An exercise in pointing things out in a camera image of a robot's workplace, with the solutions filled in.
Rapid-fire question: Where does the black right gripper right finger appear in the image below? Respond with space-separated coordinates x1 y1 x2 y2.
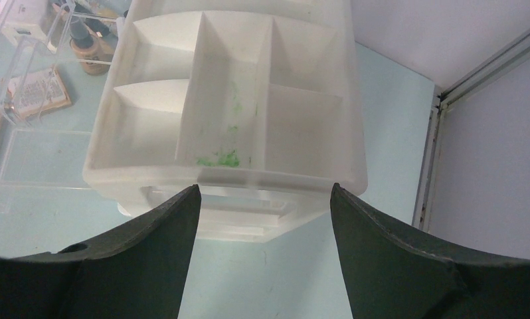
330 184 530 318

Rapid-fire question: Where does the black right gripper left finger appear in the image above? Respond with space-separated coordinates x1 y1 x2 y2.
0 185 201 318

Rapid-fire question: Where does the white plastic drawer organizer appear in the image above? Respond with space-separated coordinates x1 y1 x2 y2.
82 1 369 243

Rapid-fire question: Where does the clear acrylic drawer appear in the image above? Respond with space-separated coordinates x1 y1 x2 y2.
0 1 129 189

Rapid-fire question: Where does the square tan makeup compact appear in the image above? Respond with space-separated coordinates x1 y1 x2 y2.
4 67 72 120

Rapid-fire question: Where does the foundation bottle black cap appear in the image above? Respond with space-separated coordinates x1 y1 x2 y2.
66 15 112 76

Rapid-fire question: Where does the white cosmetic box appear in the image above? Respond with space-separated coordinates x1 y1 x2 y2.
0 0 55 47

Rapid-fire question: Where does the aluminium frame rail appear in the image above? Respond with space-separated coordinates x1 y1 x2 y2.
412 19 530 232

